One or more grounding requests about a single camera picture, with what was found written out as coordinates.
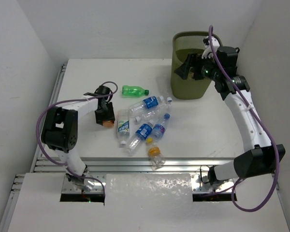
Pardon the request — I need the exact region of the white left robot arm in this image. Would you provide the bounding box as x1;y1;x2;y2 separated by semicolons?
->
36;83;115;192

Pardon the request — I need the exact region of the aluminium frame rail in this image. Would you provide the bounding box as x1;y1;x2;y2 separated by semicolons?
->
13;61;280;194

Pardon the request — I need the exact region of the green plastic bottle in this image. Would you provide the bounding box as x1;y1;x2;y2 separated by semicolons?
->
121;85;149;98

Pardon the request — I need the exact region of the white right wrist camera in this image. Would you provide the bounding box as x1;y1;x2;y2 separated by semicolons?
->
201;36;220;59

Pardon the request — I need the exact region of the olive green mesh bin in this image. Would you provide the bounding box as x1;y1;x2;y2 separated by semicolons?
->
171;31;211;100

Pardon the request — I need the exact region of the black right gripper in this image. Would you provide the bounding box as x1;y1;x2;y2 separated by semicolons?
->
175;52;222;81

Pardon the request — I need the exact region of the clear bottle green-blue label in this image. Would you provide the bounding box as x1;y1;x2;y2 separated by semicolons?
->
117;109;130;147

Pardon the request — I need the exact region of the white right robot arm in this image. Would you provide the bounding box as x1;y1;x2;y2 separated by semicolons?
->
174;46;286;185

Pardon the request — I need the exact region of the small orange juice bottle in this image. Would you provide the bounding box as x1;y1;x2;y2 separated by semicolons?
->
102;120;114;128

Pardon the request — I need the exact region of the clear bottle yellow-orange cap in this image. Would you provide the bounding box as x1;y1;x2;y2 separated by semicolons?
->
146;137;165;170

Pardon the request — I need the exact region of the clear bottle dark blue label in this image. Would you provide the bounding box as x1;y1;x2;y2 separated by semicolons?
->
124;120;154;156

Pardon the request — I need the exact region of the clear crumpled unlabelled bottle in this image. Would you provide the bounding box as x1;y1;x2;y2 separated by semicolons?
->
134;97;173;124

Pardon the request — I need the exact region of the blue cap water bottle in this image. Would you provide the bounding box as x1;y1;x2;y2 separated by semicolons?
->
151;113;171;141

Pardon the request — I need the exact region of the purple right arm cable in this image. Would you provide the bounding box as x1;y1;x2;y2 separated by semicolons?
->
207;25;281;213

